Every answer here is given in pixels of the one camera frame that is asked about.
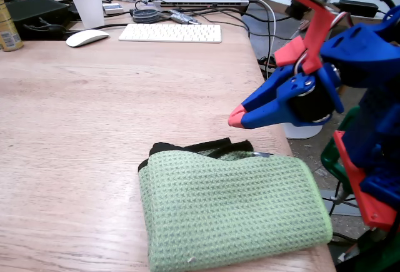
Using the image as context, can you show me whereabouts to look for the black power adapter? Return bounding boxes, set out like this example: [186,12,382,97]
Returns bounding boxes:
[338,0,379,19]

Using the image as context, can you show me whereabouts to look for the grey floor plate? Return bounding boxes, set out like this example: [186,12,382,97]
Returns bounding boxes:
[320,188,364,218]

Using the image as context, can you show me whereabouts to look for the green plastic clamp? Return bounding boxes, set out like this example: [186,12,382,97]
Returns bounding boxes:
[320,105,361,192]
[352,231,400,272]

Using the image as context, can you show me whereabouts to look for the white paper cup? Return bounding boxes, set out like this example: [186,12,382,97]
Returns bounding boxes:
[68,0,106,30]

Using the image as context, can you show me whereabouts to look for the silver taped connector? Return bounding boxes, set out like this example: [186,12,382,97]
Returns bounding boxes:
[168,9,203,26]

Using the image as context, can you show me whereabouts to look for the coiled black cable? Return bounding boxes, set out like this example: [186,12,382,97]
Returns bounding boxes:
[130,8,163,24]

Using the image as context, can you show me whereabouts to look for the yellow drink can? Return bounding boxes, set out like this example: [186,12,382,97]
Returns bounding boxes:
[0,0,24,53]

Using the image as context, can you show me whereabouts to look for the white keyboard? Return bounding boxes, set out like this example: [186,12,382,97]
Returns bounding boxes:
[118,23,223,44]

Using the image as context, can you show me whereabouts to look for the blue gripper body black motor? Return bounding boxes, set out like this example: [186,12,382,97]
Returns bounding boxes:
[289,62,345,123]

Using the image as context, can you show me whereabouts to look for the black laptop cable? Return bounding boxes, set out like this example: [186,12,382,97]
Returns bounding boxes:
[199,5,301,40]

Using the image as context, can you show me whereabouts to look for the black sneaker orange details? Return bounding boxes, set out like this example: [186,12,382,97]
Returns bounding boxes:
[257,55,279,81]

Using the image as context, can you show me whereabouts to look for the small silver box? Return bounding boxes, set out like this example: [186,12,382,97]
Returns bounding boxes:
[102,3,124,16]

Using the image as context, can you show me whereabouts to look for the green waffle weave cloth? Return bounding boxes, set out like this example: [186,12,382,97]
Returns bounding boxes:
[137,138,334,272]

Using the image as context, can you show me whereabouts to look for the red camera mount bracket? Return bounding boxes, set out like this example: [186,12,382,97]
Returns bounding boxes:
[274,0,342,76]

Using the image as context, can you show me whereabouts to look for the red white servo wires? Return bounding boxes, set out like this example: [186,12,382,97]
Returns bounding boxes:
[293,0,356,74]

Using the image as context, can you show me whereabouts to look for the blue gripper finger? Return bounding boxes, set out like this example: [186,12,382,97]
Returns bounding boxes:
[227,64,297,128]
[242,73,331,129]

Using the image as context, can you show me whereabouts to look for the white cable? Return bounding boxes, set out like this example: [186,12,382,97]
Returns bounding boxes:
[249,0,278,89]

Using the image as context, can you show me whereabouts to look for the red robot base plate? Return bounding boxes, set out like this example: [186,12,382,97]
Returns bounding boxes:
[332,130,398,233]

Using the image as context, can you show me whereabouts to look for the black box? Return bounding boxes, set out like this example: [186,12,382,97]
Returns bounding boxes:
[5,0,72,41]

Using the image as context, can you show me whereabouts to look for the white computer mouse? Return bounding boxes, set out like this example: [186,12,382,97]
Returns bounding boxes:
[66,29,110,48]

